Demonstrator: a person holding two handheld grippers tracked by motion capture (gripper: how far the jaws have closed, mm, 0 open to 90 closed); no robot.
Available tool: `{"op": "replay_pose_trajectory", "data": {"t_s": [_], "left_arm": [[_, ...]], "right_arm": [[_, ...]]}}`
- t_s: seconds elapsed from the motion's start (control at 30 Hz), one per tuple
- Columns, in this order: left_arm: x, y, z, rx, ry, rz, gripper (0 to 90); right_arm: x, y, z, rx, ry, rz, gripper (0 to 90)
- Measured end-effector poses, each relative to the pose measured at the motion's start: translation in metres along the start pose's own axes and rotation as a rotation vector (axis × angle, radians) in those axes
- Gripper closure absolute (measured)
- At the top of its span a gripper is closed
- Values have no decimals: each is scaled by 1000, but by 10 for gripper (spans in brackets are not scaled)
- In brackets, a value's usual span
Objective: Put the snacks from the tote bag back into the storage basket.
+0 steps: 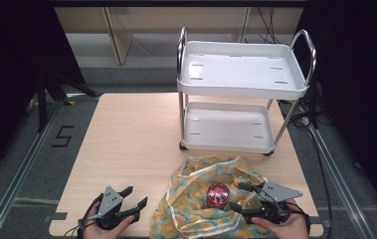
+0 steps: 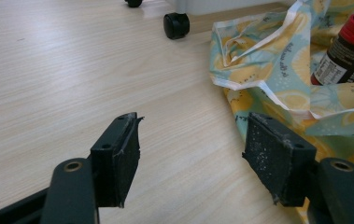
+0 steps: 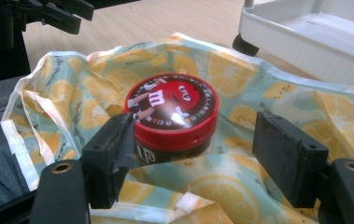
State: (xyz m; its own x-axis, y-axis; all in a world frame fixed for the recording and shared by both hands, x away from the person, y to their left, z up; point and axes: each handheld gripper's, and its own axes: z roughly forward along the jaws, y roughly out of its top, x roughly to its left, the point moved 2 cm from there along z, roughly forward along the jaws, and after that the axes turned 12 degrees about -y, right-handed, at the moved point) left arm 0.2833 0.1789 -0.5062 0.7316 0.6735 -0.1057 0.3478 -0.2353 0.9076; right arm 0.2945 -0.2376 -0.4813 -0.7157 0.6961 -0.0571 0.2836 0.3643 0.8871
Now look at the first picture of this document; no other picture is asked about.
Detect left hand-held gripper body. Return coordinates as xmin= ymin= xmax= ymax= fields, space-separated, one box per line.
xmin=90 ymin=185 xmax=141 ymax=231

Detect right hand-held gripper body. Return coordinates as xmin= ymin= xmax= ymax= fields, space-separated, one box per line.
xmin=241 ymin=181 xmax=304 ymax=225

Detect red drink can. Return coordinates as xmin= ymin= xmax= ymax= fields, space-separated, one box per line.
xmin=205 ymin=181 xmax=232 ymax=210

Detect yellow green floral bag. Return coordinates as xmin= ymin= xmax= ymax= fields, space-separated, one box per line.
xmin=148 ymin=154 xmax=278 ymax=239

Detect person's left hand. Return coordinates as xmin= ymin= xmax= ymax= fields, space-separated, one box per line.
xmin=82 ymin=200 xmax=136 ymax=239

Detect person's right hand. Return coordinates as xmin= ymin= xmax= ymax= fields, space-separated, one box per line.
xmin=251 ymin=198 xmax=311 ymax=239

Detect white two-tier cart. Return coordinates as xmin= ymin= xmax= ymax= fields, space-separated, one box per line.
xmin=175 ymin=24 xmax=318 ymax=157

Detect black metal stand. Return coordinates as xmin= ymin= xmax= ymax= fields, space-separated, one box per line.
xmin=36 ymin=69 xmax=100 ymax=134

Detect dark curtain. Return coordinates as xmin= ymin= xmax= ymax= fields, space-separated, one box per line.
xmin=294 ymin=0 xmax=377 ymax=215
xmin=0 ymin=0 xmax=86 ymax=188

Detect light wooden furniture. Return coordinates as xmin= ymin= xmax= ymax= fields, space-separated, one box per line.
xmin=54 ymin=6 xmax=305 ymax=67

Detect left hand-held gripper cable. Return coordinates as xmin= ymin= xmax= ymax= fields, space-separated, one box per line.
xmin=64 ymin=212 xmax=93 ymax=239

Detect black floor cable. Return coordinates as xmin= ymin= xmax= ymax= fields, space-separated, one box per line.
xmin=278 ymin=99 xmax=333 ymax=239

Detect aluminium floor rail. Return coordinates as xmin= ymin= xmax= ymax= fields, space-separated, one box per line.
xmin=0 ymin=96 xmax=69 ymax=239
xmin=304 ymin=122 xmax=377 ymax=239

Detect black hanging cables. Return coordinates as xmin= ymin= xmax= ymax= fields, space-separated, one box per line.
xmin=256 ymin=6 xmax=282 ymax=45

